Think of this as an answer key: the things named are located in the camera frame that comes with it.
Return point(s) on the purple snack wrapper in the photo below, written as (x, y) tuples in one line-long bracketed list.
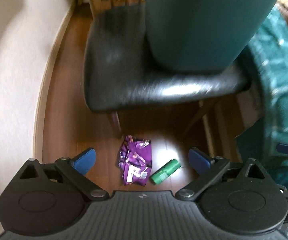
[(135, 160)]

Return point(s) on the green cylindrical can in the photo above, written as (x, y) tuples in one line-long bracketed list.
[(165, 171)]

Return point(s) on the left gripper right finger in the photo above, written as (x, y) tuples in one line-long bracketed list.
[(210, 171)]

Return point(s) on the teal plastic trash bin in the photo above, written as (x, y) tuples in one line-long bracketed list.
[(202, 35)]

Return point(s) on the wooden chair black seat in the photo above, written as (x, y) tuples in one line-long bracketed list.
[(120, 71)]

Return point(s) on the teal plaid blanket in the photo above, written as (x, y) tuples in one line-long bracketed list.
[(266, 59)]

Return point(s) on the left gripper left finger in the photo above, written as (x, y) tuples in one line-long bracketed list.
[(74, 171)]

